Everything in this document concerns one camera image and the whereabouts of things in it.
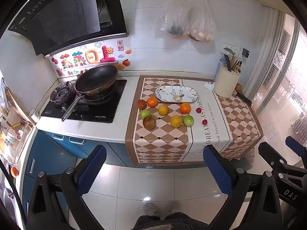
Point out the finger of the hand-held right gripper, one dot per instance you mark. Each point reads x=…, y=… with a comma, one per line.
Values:
x=296, y=145
x=271, y=152

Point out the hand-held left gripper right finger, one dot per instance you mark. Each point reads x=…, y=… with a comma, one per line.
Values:
x=219, y=170

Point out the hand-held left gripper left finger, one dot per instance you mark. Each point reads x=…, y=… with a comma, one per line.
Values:
x=92, y=170

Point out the green apple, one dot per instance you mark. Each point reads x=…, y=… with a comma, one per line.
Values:
x=188, y=120
x=145, y=114

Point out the yellow citrus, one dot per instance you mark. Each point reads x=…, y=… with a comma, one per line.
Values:
x=163, y=110
x=176, y=121

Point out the orange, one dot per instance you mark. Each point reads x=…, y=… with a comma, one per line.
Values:
x=185, y=108
x=152, y=102

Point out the large red-brown apple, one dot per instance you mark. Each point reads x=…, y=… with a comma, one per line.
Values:
x=149, y=122

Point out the small dark red apple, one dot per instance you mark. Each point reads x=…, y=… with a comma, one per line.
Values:
x=142, y=104

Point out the oval floral plate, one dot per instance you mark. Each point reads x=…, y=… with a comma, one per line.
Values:
x=168, y=93

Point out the blue kitchen cabinet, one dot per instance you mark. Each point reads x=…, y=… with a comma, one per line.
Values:
x=50, y=153

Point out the red cherry tomato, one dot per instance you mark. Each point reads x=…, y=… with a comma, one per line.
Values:
x=198, y=110
x=204, y=122

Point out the glass balcony door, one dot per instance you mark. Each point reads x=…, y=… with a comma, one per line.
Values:
x=287, y=88

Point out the person's right shoe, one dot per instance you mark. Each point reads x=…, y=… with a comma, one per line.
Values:
x=174, y=206

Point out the person's shoe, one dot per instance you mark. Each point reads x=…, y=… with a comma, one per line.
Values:
x=174, y=206
x=151, y=209

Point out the checkered tablecloth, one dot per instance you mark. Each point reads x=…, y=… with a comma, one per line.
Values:
x=165, y=143

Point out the black gas stove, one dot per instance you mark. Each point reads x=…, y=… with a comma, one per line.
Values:
x=105, y=110

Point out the person's left shoe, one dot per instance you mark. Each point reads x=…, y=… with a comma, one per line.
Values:
x=151, y=209

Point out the orange round magnet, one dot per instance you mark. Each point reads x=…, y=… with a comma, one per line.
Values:
x=14, y=171

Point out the white cup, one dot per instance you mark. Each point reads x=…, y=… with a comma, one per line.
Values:
x=34, y=115

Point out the cream utensil holder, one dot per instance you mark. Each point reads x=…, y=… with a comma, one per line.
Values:
x=225, y=83

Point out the white folded paper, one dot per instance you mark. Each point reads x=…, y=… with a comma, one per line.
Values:
x=209, y=86

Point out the appliance with colourful stickers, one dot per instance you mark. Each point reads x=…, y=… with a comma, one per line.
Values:
x=12, y=124

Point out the black wok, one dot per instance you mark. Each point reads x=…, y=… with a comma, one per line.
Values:
x=96, y=77

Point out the bundle of chopsticks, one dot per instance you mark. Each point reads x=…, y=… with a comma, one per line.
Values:
x=237, y=64

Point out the white curtain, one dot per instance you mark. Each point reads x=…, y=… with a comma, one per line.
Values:
x=268, y=52

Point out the black kitchen utensil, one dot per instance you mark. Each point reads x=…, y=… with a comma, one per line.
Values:
x=227, y=60

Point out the black plug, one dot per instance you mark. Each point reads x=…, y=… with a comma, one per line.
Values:
x=245, y=53

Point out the plastic bag with eggs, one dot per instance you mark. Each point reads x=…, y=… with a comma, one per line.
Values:
x=202, y=26

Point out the plastic bag with dark contents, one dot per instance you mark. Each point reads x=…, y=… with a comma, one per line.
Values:
x=175, y=21

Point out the black range hood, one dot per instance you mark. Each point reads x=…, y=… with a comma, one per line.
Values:
x=67, y=16

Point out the white wall socket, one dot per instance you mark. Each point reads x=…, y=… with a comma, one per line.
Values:
x=230, y=46

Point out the colourful wall stickers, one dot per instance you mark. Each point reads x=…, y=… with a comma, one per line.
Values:
x=79, y=57

